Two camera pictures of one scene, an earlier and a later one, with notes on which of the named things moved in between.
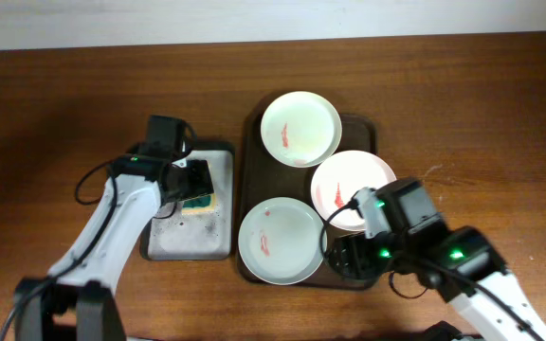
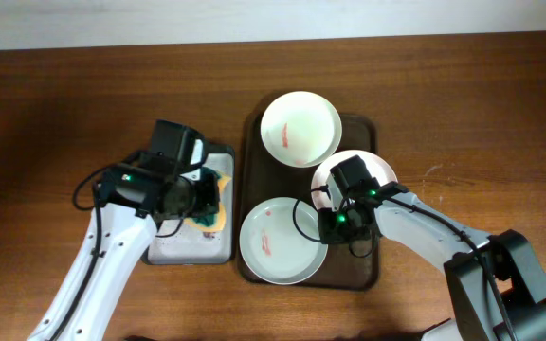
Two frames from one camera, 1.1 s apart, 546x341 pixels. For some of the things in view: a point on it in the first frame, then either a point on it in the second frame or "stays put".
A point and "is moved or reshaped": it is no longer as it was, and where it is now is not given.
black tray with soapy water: (201, 228) stays put
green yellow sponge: (204, 205) is moved or reshaped
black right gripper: (365, 264) -> (327, 232)
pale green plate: (280, 241) stays put
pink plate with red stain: (337, 176) stays put
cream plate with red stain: (300, 129) stays put
